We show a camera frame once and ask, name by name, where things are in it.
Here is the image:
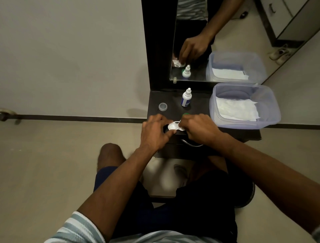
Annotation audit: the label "person's left hand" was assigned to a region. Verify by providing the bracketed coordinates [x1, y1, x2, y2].
[140, 114, 177, 154]

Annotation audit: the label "person's right hand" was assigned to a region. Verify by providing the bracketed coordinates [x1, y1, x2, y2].
[180, 114, 226, 147]

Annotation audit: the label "white contact lens case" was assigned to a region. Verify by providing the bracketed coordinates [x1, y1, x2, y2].
[167, 121, 187, 132]

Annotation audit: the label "person's left forearm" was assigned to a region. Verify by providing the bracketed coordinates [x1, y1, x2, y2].
[76, 146, 162, 243]

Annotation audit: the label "person's right forearm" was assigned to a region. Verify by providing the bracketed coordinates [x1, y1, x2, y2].
[214, 132, 320, 236]

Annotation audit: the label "white dropper solution bottle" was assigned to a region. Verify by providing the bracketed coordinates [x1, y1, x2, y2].
[181, 88, 193, 108]

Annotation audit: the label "grey slipper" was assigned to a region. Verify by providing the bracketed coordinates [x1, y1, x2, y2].
[173, 164, 188, 187]

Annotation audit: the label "white tissue paper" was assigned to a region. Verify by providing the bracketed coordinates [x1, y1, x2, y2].
[215, 97, 259, 123]

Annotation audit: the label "person's left leg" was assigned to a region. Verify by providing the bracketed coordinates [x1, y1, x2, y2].
[97, 143, 127, 173]

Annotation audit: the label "black dressing table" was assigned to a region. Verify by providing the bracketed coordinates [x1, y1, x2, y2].
[141, 0, 262, 204]

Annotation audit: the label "dark blue shorts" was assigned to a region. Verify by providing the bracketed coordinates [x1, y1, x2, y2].
[93, 166, 238, 243]

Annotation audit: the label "clear plastic storage container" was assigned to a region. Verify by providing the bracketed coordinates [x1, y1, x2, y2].
[209, 83, 281, 130]

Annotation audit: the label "black round stool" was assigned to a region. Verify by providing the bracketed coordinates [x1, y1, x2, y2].
[233, 180, 256, 209]

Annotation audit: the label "striped grey white shirt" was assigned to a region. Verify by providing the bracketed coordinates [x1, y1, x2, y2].
[44, 211, 320, 243]

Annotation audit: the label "metal door stopper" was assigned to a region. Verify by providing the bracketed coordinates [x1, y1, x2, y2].
[0, 108, 22, 126]

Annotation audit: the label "metal drawer handle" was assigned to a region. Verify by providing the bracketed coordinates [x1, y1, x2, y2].
[181, 139, 204, 148]

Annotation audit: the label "wall mirror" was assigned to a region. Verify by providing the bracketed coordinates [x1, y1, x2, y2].
[169, 0, 320, 84]

